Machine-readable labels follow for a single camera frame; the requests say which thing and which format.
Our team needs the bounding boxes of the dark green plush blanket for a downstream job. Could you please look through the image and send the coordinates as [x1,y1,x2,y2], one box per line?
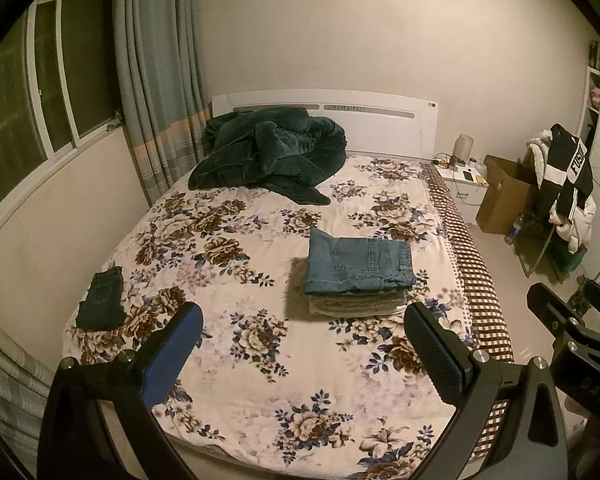
[187,107,348,206]

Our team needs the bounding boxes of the large brown cardboard box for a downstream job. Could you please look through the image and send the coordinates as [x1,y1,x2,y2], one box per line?
[476,155,539,235]

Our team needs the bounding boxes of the white nightstand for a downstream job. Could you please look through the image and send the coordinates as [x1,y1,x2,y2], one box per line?
[435,162,490,206]

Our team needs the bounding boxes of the bed with floral sheet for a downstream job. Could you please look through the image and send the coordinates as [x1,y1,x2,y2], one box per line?
[62,154,481,480]

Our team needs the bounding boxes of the window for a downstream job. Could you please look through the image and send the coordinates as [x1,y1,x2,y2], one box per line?
[0,0,124,221]

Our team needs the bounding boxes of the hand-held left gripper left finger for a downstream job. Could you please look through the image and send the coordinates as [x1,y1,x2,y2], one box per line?
[37,302,204,480]

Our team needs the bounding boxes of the chair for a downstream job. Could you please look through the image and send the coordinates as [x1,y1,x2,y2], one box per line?
[512,210,588,281]

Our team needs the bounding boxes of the white bed headboard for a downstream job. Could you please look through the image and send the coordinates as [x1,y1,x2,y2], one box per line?
[211,90,438,158]

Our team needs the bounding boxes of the green crate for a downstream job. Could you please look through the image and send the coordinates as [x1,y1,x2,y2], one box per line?
[550,245,589,274]

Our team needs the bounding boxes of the green striped curtain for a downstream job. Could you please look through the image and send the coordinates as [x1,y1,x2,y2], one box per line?
[0,305,56,423]
[112,0,206,206]

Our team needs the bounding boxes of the blue denim pants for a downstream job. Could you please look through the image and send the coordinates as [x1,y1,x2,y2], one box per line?
[302,228,415,296]

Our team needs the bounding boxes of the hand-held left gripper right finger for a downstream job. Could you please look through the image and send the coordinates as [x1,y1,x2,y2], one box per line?
[403,302,569,480]

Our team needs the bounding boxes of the small dark folded jeans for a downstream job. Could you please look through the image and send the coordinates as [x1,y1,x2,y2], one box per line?
[75,267,126,331]

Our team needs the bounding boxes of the folded beige garment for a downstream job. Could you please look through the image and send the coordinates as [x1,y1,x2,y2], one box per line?
[307,287,412,317]

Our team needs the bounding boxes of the black and white jacket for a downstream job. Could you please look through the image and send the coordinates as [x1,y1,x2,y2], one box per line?
[535,124,595,223]

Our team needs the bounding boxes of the brown checked bed sheet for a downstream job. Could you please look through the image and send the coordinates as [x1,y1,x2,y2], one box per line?
[420,162,515,461]

